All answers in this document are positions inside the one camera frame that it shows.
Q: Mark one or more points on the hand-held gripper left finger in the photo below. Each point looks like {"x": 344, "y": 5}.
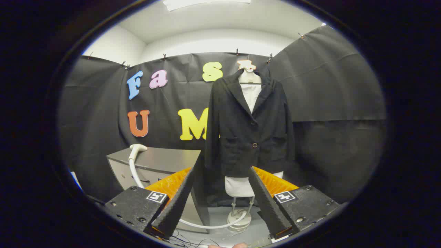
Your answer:
{"x": 175, "y": 206}

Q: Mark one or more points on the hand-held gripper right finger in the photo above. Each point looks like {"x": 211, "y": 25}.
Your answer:
{"x": 270, "y": 206}

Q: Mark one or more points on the white garment steamer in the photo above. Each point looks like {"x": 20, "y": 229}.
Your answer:
{"x": 137, "y": 148}

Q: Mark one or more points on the black jacket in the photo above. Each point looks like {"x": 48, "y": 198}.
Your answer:
{"x": 241, "y": 137}

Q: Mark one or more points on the white mannequin stand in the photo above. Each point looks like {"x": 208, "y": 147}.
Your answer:
{"x": 238, "y": 217}

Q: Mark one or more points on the grey cabinet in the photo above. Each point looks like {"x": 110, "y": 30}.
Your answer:
{"x": 162, "y": 160}

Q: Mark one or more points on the white mannequin torso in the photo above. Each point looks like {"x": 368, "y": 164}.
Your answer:
{"x": 250, "y": 94}

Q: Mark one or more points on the row of small backdrop clips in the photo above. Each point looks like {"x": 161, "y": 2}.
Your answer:
{"x": 237, "y": 52}

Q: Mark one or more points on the long ceiling light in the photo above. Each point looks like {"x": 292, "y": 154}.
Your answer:
{"x": 206, "y": 2}

